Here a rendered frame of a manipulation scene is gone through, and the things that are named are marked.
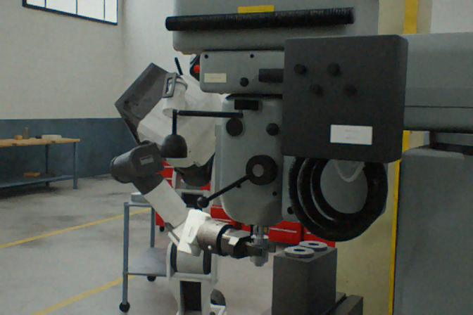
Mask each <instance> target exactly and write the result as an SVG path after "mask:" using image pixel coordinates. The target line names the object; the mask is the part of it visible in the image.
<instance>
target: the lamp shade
mask: <svg viewBox="0 0 473 315"><path fill-rule="evenodd" d="M187 151H188V147H187V142H186V140H185V138H184V137H182V136H181V135H179V134H168V135H167V136H166V137H165V138H163V140H162V143H161V145H160V156H161V157H162V158H187Z"/></svg>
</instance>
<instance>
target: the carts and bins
mask: <svg viewBox="0 0 473 315"><path fill-rule="evenodd" d="M200 189H201V187H200V186H190V185H188V184H186V183H185V182H184V181H183V180H181V190H195V191H199V190H200ZM124 207H125V208H124V254H123V269H122V302H121V303H120V304H119V309H120V310H121V311H123V312H126V311H129V310H130V303H129V302H128V275H131V276H138V275H141V276H147V279H148V281H150V282H152V281H155V280H156V277H161V276H164V278H167V260H166V256H167V255H168V247H154V245H155V210H154V209H153V207H152V205H151V204H150V203H149V202H148V200H145V199H144V197H143V195H142V194H141V193H140V192H139V191H138V192H135V193H131V200H130V201H127V202H125V203H124ZM129 207H150V208H151V247H150V248H148V249H147V250H146V252H145V253H144V254H142V255H140V256H139V257H138V258H137V260H135V261H134V262H133V263H131V264H130V265H129V267H128V247H129Z"/></svg>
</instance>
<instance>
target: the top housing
mask: <svg viewBox="0 0 473 315"><path fill-rule="evenodd" d="M379 1H380V0H173V16H183V15H184V16H186V15H212V14H213V15H215V14H216V15H217V14H218V15H219V14H220V15H221V14H230V13H231V14H233V13H260V12H261V13H262V12H263V11H264V12H265V11H266V12H267V11H272V12H273V11H291V10H295V11H296V10H307V9H308V10H309V9H310V10H312V9H314V10H315V9H322V10H323V9H326V8H327V9H329V8H330V9H332V8H335V9H337V8H339V9H340V8H341V7H342V8H343V7H344V8H345V7H354V8H355V11H356V17H355V22H354V23H353V24H347V25H346V24H344V25H343V24H341V25H328V26H326V25H325V26H324V25H322V26H320V25H319V26H312V27H310V26H305V27H304V26H302V27H301V26H300V27H299V26H298V27H296V26H295V27H291V26H290V27H262V28H255V29H242V30H241V29H237V30H236V29H235V30H234V29H233V30H198V31H174V32H173V31H172V44H173V46H174V48H175V49H177V50H178V51H180V52H184V53H192V54H198V56H200V55H201V53H202V52H203V51H240V50H284V45H285V40H286V39H288V38H289V37H335V36H364V35H370V34H378V18H379Z"/></svg>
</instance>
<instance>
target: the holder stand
mask: <svg viewBox="0 0 473 315"><path fill-rule="evenodd" d="M336 265H337V247H329V246H328V245H327V244H324V243H320V242H319V241H312V240H307V241H302V242H300V245H297V246H295V247H288V248H286V249H285V251H283V252H281V253H279V254H277V255H274V257H273V277H272V315H319V314H321V313H323V312H324V311H326V310H327V309H328V308H331V306H333V305H334V304H335V299H336Z"/></svg>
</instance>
